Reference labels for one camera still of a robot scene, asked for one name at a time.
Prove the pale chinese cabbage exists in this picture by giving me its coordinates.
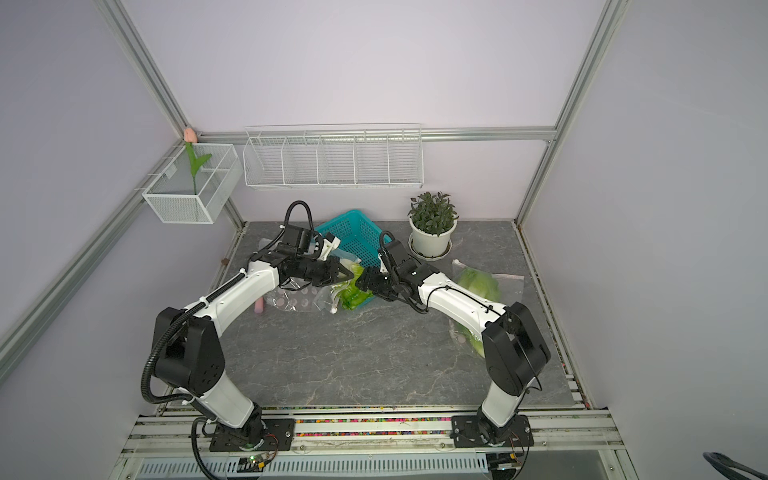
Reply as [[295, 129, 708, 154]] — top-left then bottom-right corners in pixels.
[[332, 264, 373, 311]]

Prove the long white wire shelf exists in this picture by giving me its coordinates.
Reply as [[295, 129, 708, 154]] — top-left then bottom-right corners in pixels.
[[243, 123, 425, 189]]

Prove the teal plastic basket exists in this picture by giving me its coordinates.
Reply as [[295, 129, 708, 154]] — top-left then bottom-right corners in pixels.
[[315, 209, 382, 267]]

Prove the artificial pink tulip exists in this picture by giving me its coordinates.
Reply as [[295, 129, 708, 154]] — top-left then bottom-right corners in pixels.
[[183, 127, 212, 195]]

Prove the small white wire basket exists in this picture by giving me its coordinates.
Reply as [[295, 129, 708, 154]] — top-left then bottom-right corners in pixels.
[[142, 143, 243, 225]]

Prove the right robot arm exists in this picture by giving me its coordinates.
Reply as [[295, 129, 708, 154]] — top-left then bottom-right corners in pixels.
[[356, 231, 551, 448]]

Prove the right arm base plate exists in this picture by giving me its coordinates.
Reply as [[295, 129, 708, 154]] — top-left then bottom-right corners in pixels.
[[450, 413, 534, 448]]

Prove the white slotted cable duct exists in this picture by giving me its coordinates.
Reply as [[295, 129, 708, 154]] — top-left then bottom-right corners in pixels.
[[134, 452, 490, 480]]

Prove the potted green plant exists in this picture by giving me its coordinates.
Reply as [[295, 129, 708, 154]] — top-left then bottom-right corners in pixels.
[[408, 191, 459, 258]]

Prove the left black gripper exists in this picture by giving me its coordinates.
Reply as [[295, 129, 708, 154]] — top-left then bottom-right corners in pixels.
[[297, 256, 354, 287]]

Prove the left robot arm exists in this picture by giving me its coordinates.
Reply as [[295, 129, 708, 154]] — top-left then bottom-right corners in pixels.
[[140, 219, 354, 448]]

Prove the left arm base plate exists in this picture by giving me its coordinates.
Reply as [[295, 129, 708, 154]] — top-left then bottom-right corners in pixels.
[[209, 417, 296, 452]]

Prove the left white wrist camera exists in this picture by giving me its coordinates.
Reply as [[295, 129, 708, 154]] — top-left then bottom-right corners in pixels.
[[318, 232, 341, 261]]

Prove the clear pink-trim zipper bag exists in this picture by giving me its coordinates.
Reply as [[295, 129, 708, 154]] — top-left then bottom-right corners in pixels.
[[450, 259, 525, 358]]

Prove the green chinese cabbage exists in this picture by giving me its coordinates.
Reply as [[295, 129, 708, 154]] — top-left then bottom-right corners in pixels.
[[456, 268, 501, 302], [457, 325, 485, 358]]

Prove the clear pink-dotted zipper bag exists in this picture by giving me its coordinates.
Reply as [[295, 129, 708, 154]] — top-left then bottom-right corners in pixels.
[[263, 258, 362, 314]]

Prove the black cable bottom right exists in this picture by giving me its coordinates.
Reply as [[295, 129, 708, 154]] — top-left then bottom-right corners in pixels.
[[701, 451, 768, 480]]

